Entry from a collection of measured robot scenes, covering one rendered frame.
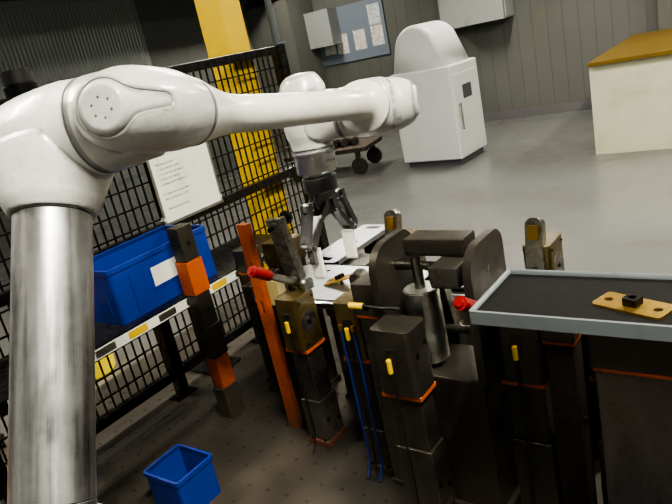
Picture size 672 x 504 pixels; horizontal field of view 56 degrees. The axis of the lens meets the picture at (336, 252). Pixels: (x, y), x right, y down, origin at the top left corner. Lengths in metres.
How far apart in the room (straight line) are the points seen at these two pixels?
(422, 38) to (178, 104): 6.39
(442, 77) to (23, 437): 6.49
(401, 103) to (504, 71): 8.43
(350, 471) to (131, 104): 0.87
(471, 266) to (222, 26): 1.33
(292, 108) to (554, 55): 8.46
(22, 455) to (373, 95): 0.82
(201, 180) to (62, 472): 1.17
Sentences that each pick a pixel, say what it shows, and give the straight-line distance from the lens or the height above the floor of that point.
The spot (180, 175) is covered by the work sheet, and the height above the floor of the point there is 1.26.
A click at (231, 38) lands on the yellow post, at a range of 2.08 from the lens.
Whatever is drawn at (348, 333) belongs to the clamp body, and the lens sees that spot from 1.18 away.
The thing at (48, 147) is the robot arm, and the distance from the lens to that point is 0.89.
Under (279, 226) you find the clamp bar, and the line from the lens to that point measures 1.26.
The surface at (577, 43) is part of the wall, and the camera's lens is 9.38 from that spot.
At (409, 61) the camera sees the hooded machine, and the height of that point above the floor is 1.18.
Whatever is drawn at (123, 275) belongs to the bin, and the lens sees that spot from 1.47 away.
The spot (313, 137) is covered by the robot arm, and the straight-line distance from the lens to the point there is 1.32.
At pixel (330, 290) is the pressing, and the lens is 1.43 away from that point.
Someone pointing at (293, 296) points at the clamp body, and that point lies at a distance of 1.30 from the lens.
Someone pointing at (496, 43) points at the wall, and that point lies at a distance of 9.67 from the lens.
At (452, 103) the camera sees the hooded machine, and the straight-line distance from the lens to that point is 7.05.
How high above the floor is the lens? 1.51
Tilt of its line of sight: 18 degrees down
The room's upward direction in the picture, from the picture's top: 12 degrees counter-clockwise
